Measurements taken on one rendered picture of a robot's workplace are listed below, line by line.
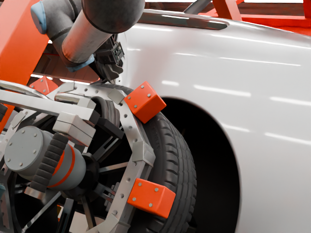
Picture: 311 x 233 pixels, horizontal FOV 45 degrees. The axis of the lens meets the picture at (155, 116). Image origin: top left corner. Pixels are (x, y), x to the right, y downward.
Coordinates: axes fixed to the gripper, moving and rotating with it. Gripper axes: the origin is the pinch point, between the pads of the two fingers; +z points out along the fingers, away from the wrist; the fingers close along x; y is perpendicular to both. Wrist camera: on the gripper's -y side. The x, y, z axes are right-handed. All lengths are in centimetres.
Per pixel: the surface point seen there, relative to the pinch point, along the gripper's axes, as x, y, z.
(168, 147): -28.5, 31.1, 6.7
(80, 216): 196, -300, 352
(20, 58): -4.8, -32.1, -15.3
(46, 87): -17.3, -13.3, -9.4
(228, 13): 192, -5, 53
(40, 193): -62, 17, -9
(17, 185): -40.3, -22.8, 14.4
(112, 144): -26.3, 10.6, 7.5
